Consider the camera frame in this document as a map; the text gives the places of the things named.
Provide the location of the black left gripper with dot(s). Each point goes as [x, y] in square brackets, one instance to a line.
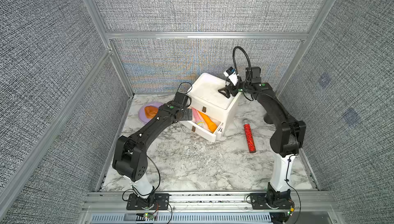
[187, 114]

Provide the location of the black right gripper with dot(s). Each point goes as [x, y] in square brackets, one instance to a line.
[232, 89]

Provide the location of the white three-drawer storage unit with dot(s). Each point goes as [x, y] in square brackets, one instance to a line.
[207, 99]

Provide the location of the white bottom drawer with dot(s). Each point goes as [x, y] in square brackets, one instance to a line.
[205, 133]

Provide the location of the red glitter microphone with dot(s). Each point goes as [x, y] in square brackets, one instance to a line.
[249, 136]

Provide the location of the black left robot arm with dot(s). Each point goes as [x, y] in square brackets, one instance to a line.
[130, 156]

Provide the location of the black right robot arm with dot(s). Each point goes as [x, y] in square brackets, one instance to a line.
[287, 139]

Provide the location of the pink microphone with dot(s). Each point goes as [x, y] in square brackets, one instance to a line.
[198, 119]

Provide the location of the orange microphone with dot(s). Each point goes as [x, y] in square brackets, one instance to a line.
[211, 125]

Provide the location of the orange pastry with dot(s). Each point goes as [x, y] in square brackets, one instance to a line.
[150, 111]

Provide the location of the purple plate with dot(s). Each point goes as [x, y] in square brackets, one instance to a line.
[141, 114]

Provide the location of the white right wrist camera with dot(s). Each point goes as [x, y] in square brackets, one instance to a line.
[231, 76]

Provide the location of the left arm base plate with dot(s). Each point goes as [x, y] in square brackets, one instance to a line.
[158, 201]

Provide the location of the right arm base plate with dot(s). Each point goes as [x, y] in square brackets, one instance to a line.
[271, 200]

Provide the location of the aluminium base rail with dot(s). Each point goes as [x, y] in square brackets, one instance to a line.
[212, 207]

